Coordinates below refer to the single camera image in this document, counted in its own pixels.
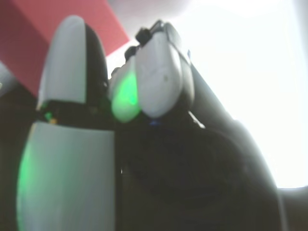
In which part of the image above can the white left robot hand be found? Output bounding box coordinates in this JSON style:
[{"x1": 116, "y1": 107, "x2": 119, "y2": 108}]
[{"x1": 15, "y1": 14, "x2": 287, "y2": 231}]

